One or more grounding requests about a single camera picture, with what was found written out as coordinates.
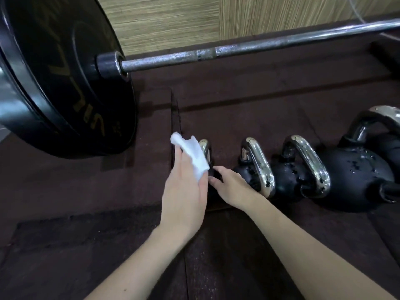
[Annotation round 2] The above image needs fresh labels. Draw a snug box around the person's right hand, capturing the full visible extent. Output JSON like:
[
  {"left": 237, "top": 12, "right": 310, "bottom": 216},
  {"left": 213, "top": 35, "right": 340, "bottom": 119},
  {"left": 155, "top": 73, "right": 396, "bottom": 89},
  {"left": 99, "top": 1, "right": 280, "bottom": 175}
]
[{"left": 207, "top": 166, "right": 265, "bottom": 215}]

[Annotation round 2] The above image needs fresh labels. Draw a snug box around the person's left hand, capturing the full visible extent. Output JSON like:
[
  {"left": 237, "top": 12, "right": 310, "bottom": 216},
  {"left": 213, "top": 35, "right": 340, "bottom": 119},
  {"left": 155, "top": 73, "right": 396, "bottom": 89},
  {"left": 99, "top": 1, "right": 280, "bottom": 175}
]
[{"left": 158, "top": 145, "right": 210, "bottom": 245}]

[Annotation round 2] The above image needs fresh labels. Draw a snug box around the white tissue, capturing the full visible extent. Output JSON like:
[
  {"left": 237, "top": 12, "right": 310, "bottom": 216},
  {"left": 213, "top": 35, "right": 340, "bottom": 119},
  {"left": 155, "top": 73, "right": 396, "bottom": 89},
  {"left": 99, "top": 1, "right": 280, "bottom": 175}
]
[{"left": 170, "top": 132, "right": 210, "bottom": 181}]

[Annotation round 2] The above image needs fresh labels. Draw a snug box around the smallest black kettlebell chrome handle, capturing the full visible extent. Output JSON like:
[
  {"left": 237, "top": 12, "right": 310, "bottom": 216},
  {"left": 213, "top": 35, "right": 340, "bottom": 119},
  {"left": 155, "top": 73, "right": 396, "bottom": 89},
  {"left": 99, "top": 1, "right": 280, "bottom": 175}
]
[{"left": 198, "top": 139, "right": 233, "bottom": 213}]

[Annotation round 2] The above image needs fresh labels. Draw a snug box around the person's left forearm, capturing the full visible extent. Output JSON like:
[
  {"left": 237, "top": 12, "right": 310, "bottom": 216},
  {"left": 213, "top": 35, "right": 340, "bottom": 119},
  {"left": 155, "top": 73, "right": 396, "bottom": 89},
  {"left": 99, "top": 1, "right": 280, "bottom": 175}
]
[{"left": 83, "top": 226, "right": 193, "bottom": 300}]

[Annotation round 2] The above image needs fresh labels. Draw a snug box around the person's right forearm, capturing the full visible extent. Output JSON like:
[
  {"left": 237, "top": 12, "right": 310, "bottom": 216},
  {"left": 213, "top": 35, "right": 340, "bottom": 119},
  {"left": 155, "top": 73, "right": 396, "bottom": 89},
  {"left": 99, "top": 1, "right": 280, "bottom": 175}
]
[{"left": 246, "top": 197, "right": 398, "bottom": 300}]

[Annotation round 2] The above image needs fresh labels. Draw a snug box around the steel barbell bar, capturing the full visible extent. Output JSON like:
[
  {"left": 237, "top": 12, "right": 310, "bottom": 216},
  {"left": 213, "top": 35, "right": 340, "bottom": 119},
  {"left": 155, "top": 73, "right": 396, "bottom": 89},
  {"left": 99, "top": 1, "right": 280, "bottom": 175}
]
[{"left": 95, "top": 18, "right": 400, "bottom": 80}]

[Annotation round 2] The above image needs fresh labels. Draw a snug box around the black rubber weight plate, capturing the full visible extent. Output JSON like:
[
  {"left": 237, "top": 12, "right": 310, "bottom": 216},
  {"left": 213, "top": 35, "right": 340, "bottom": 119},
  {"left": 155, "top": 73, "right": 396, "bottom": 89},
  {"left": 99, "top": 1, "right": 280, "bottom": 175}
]
[{"left": 0, "top": 0, "right": 138, "bottom": 160}]

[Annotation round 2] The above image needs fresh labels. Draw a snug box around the small black kettlebell chrome handle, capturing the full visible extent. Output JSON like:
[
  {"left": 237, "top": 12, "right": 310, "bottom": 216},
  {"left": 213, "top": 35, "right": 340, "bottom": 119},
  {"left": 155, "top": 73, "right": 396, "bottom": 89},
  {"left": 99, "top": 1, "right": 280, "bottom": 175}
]
[{"left": 232, "top": 137, "right": 277, "bottom": 199}]

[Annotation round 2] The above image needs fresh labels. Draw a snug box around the medium black kettlebell chrome handle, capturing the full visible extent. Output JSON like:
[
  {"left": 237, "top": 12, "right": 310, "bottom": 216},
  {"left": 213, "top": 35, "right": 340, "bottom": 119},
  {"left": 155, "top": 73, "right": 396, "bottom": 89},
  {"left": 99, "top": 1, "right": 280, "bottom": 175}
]
[{"left": 271, "top": 135, "right": 331, "bottom": 203}]

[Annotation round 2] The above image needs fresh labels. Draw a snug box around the large black kettlebell chrome handle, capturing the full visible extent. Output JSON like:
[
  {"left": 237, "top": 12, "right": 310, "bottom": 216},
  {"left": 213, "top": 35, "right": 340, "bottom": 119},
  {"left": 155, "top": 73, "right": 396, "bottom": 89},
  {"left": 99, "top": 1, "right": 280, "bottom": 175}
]
[{"left": 317, "top": 145, "right": 400, "bottom": 213}]

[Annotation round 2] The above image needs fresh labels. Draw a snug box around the largest black kettlebell chrome handle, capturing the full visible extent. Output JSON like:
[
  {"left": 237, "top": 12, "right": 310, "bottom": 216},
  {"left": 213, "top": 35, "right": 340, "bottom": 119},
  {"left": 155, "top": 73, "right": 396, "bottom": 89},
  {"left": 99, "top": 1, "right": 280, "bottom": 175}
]
[{"left": 343, "top": 105, "right": 400, "bottom": 175}]

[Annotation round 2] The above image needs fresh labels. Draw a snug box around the thin clear cable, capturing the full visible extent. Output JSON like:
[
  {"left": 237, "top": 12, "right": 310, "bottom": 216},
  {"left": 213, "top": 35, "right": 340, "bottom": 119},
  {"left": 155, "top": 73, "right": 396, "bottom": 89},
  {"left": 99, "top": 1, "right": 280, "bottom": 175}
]
[{"left": 349, "top": 0, "right": 369, "bottom": 24}]

